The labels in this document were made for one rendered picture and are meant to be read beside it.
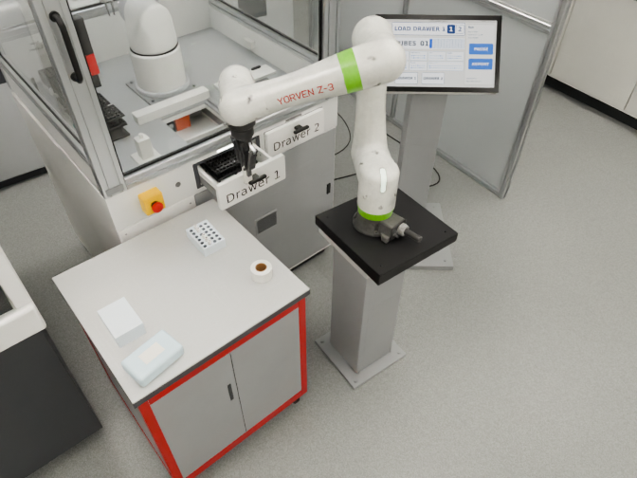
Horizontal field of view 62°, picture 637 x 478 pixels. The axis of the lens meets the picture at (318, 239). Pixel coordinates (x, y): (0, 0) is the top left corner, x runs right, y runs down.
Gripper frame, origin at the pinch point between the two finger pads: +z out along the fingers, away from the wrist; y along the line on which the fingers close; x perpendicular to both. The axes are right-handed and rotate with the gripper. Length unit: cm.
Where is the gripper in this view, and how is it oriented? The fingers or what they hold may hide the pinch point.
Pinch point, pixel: (246, 174)
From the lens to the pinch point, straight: 187.1
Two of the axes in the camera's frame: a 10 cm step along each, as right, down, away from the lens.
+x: 7.6, -4.6, 4.6
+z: 0.0, 7.0, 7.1
